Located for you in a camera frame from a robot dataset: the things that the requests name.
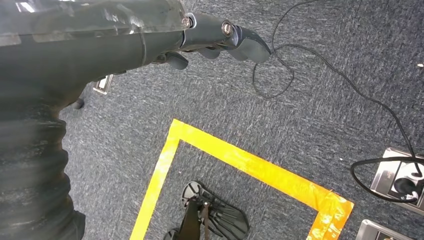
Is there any thin black cable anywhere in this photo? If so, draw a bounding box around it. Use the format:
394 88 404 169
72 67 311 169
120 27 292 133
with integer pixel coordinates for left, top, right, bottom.
252 0 424 178

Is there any small silver rectangular object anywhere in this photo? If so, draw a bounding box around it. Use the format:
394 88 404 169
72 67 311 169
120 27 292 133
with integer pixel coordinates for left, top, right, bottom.
92 74 114 96

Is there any black robot foot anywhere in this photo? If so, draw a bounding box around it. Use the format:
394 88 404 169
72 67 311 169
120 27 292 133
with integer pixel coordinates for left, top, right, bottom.
163 180 250 240

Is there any silver closed socket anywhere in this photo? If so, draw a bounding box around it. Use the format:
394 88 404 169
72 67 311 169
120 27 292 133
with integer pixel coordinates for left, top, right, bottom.
355 219 415 240

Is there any yellow tape outline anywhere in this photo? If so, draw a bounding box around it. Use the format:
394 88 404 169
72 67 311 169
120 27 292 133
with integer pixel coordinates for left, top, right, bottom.
129 118 355 240

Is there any thick black power cord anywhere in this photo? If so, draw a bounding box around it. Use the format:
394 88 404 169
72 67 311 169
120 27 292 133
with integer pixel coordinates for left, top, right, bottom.
350 156 424 204

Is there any silver socket with plug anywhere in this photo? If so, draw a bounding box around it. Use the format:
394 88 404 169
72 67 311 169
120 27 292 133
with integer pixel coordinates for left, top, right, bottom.
369 147 424 216

